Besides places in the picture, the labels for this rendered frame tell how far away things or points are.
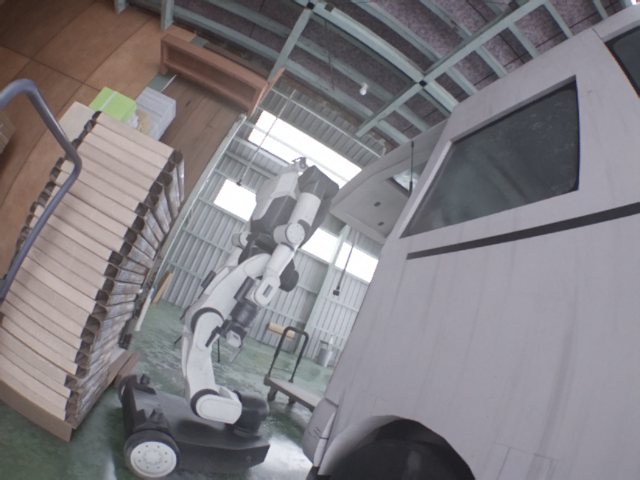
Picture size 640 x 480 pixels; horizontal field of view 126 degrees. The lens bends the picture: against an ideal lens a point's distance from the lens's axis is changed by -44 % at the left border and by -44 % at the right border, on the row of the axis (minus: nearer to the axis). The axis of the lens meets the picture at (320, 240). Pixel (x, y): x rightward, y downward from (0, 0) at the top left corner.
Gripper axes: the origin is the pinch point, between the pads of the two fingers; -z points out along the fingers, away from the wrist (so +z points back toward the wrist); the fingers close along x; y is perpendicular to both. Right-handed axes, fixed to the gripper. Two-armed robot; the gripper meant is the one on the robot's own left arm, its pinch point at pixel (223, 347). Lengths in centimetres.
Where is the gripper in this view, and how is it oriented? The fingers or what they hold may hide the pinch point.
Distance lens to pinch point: 105.3
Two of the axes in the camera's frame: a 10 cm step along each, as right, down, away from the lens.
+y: 6.2, -0.4, -7.8
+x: -6.2, -6.3, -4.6
